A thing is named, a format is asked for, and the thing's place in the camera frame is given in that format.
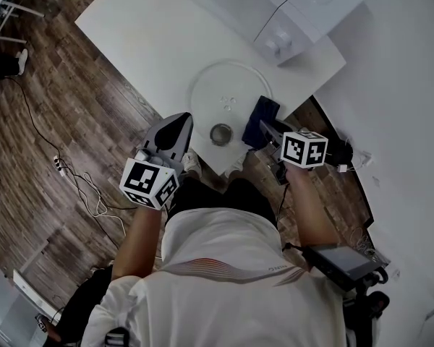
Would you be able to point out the white charger plug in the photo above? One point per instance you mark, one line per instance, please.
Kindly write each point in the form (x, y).
(343, 168)

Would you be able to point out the person's left forearm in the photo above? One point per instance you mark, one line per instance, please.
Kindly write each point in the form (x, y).
(137, 237)

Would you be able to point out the person's white shirt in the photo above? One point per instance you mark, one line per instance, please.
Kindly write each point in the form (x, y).
(220, 287)

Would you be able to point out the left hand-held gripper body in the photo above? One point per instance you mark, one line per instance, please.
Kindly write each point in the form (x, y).
(148, 183)

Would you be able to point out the dark blue cloth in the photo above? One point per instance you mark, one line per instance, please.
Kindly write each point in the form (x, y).
(261, 116)

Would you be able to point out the white power strip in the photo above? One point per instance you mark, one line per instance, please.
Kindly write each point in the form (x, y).
(59, 165)

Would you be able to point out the person's white left shoe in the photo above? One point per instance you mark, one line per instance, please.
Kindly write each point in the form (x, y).
(192, 163)

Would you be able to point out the person's black shorts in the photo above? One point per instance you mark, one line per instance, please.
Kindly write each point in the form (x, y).
(217, 197)

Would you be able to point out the black round object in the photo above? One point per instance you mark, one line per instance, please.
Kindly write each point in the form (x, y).
(340, 152)

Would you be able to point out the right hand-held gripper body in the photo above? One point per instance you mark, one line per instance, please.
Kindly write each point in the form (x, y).
(304, 149)

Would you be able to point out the person's white shoe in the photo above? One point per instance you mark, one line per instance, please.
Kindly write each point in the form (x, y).
(235, 166)
(192, 163)

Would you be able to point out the glass microwave turntable plate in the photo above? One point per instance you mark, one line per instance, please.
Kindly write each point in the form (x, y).
(224, 85)

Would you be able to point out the white storage box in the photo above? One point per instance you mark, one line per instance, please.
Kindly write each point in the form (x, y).
(11, 309)

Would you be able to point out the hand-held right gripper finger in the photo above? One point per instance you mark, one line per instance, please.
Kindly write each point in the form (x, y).
(269, 131)

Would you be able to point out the person's right forearm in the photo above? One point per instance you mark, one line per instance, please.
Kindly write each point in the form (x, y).
(311, 212)

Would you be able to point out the white microwave oven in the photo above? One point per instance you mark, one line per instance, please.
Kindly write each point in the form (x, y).
(304, 9)

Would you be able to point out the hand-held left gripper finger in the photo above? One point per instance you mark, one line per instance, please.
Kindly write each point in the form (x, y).
(158, 128)
(188, 132)

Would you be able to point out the person's white right shoe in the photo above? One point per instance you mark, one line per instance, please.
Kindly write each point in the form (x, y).
(235, 166)

